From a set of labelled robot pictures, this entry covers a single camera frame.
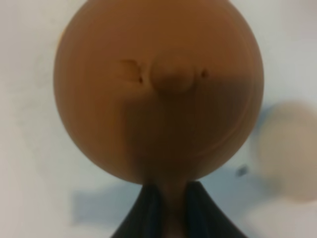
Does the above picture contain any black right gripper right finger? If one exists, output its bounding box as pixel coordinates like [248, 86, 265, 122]
[185, 181, 246, 238]

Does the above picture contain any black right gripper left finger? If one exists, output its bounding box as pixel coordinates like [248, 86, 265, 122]
[112, 184, 171, 238]

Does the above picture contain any brown clay teapot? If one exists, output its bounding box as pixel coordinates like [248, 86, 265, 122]
[53, 0, 264, 238]

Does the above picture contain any beige round teapot saucer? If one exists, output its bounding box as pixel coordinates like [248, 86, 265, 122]
[255, 101, 317, 202]

